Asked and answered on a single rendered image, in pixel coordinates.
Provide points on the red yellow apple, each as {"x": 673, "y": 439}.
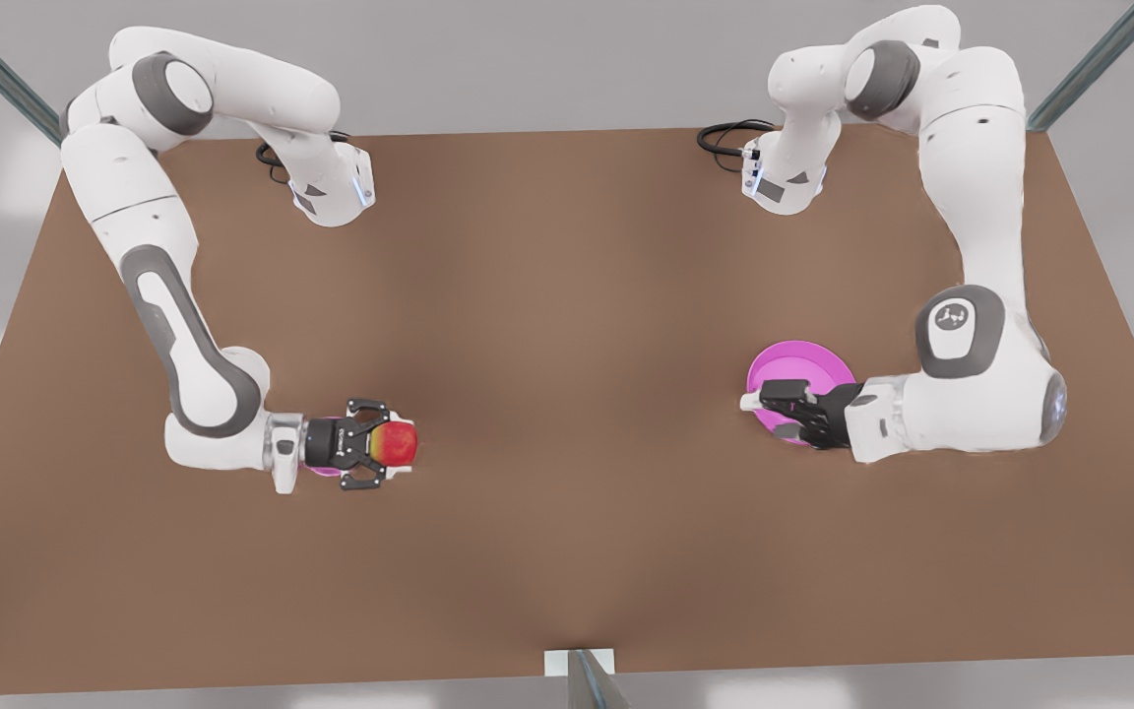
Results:
{"x": 397, "y": 444}

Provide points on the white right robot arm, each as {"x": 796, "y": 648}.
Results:
{"x": 149, "y": 295}

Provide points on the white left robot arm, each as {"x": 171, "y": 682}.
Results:
{"x": 980, "y": 236}

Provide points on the magenta bowl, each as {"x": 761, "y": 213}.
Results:
{"x": 324, "y": 472}

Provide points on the magenta plate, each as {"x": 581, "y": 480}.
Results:
{"x": 803, "y": 362}

